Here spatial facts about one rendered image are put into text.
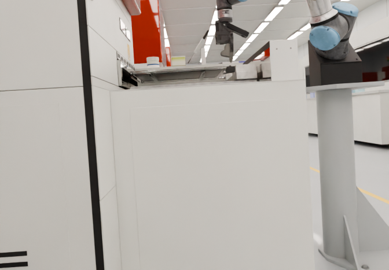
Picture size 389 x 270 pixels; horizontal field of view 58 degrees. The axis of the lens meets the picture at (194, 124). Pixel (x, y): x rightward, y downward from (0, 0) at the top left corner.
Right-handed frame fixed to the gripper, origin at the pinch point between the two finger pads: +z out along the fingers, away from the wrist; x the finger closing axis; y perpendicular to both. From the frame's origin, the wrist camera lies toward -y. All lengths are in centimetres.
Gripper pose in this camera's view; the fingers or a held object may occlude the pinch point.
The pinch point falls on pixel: (231, 59)
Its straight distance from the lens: 180.2
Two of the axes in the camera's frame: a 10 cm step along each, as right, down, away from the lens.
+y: -10.0, 0.8, -0.2
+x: 0.3, 0.8, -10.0
